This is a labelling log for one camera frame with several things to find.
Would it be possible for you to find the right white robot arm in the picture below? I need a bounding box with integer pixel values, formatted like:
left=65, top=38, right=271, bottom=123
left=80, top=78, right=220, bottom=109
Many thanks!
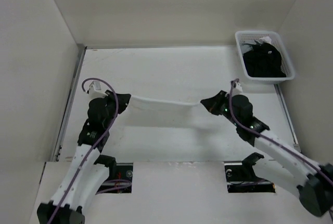
left=201, top=91, right=332, bottom=217

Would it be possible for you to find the small white cloth in basket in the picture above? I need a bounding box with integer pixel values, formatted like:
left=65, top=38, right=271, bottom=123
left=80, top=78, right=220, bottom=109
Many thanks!
left=254, top=36, right=272, bottom=45

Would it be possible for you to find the white tank top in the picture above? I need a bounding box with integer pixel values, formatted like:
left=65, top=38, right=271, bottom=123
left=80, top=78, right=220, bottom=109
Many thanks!
left=129, top=95, right=199, bottom=111

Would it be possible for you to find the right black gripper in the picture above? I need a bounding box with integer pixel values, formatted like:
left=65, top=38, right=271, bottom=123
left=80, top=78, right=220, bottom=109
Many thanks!
left=201, top=90, right=240, bottom=127

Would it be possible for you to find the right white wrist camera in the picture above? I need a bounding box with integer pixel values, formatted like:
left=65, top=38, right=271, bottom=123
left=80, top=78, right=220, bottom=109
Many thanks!
left=230, top=78, right=243, bottom=96

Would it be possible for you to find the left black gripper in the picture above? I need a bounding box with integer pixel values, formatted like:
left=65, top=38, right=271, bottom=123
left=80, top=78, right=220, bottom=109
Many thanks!
left=103, top=90, right=131, bottom=128

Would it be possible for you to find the black tank top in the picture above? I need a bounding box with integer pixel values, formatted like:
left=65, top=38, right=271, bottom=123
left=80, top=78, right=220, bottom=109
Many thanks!
left=242, top=42, right=286, bottom=78

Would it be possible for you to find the white plastic basket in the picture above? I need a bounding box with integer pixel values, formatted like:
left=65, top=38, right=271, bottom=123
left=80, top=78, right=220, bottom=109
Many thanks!
left=235, top=30, right=295, bottom=84

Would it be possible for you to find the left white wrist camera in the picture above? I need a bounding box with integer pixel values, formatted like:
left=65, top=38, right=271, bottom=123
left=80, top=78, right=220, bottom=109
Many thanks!
left=87, top=81, right=107, bottom=99

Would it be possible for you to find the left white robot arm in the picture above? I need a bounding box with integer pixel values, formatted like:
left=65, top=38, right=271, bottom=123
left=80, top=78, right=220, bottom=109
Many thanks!
left=37, top=90, right=131, bottom=223

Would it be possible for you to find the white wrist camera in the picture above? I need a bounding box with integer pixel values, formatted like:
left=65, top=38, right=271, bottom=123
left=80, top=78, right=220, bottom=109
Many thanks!
left=230, top=78, right=243, bottom=96
left=87, top=81, right=107, bottom=99

